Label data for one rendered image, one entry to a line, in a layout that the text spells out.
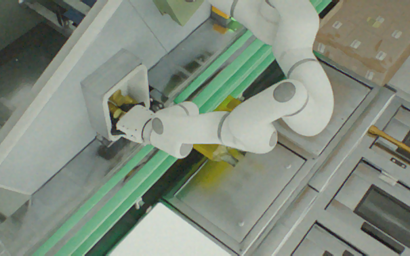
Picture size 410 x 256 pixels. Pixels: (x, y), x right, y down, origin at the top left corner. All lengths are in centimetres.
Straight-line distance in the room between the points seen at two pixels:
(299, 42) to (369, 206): 82
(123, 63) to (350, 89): 102
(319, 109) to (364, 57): 429
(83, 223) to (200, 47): 70
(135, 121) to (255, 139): 45
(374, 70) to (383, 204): 362
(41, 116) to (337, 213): 103
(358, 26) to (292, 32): 453
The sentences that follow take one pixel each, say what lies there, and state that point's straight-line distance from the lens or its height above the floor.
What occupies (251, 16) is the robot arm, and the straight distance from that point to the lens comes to 145.
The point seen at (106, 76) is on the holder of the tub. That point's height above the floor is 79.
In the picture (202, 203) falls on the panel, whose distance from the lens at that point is 181.
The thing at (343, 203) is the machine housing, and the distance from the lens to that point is 193.
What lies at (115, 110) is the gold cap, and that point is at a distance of 162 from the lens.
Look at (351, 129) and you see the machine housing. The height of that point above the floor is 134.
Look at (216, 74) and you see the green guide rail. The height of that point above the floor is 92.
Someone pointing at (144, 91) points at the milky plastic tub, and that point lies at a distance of 164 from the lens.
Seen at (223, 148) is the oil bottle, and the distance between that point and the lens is 174.
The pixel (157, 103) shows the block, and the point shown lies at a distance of 171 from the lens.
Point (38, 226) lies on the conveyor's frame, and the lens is 162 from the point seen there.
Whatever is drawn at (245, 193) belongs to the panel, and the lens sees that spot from 184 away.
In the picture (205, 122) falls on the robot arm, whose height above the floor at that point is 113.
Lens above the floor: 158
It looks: 19 degrees down
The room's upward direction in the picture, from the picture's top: 123 degrees clockwise
